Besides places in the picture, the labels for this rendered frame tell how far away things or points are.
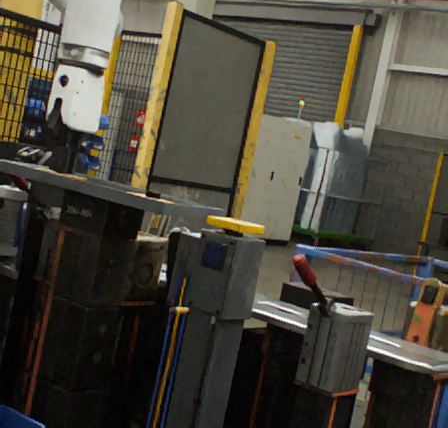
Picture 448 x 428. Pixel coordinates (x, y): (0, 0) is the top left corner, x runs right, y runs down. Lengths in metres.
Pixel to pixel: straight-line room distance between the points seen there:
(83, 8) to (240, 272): 0.51
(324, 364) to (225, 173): 4.15
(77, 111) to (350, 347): 0.56
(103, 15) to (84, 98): 0.14
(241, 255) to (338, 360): 0.22
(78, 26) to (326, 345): 0.63
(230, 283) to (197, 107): 3.93
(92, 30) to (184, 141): 3.63
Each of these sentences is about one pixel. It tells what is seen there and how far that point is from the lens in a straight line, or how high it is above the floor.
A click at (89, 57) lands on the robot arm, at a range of 1.45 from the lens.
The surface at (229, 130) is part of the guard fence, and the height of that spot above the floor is 1.40.
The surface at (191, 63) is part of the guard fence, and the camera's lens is 5.02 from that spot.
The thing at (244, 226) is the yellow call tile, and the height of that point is 1.16.
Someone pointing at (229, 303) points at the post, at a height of 1.05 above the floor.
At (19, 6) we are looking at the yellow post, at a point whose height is 1.57.
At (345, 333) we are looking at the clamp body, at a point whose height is 1.03.
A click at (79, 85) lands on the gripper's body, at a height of 1.31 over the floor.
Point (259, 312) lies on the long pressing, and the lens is 1.51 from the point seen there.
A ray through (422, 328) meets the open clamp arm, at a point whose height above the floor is 1.02.
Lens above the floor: 1.24
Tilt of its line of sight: 3 degrees down
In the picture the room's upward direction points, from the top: 12 degrees clockwise
